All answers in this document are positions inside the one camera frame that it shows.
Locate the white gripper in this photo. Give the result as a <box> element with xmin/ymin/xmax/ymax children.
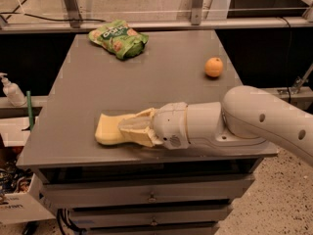
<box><xmin>118</xmin><ymin>102</ymin><xmax>189</xmax><ymax>150</ymax></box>

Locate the yellow sponge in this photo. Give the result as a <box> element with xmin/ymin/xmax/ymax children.
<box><xmin>95</xmin><ymin>114</ymin><xmax>134</xmax><ymax>145</ymax></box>

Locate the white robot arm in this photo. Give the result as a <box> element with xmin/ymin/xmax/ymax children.
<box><xmin>117</xmin><ymin>86</ymin><xmax>313</xmax><ymax>165</ymax></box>

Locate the grey drawer cabinet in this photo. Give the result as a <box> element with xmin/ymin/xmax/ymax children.
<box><xmin>18</xmin><ymin>30</ymin><xmax>277</xmax><ymax>235</ymax></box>

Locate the top drawer with knob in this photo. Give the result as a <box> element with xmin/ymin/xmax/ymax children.
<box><xmin>41</xmin><ymin>174</ymin><xmax>255</xmax><ymax>209</ymax></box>

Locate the drawer with knob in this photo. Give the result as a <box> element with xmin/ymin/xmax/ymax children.
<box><xmin>69</xmin><ymin>202</ymin><xmax>233</xmax><ymax>228</ymax></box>
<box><xmin>41</xmin><ymin>174</ymin><xmax>255</xmax><ymax>209</ymax></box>

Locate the middle drawer with knob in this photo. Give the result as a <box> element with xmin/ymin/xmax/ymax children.
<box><xmin>69</xmin><ymin>202</ymin><xmax>233</xmax><ymax>228</ymax></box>

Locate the orange fruit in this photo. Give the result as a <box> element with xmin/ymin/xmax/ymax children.
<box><xmin>204</xmin><ymin>57</ymin><xmax>223</xmax><ymax>78</ymax></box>

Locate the green snack bag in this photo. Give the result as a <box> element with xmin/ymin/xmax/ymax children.
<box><xmin>88</xmin><ymin>20</ymin><xmax>149</xmax><ymax>60</ymax></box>

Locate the green stick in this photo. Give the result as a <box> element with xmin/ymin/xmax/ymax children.
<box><xmin>26</xmin><ymin>90</ymin><xmax>34</xmax><ymax>131</ymax></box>

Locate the white pump bottle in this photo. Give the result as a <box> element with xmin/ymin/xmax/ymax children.
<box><xmin>0</xmin><ymin>72</ymin><xmax>26</xmax><ymax>107</ymax></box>

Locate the white cardboard box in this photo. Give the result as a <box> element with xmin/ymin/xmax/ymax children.
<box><xmin>0</xmin><ymin>175</ymin><xmax>56</xmax><ymax>224</ymax></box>

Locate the metal frame rail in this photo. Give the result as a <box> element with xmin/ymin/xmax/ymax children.
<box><xmin>0</xmin><ymin>17</ymin><xmax>313</xmax><ymax>34</ymax></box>

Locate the black cable on floor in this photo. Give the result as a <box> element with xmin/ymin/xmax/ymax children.
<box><xmin>0</xmin><ymin>12</ymin><xmax>107</xmax><ymax>24</ymax></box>

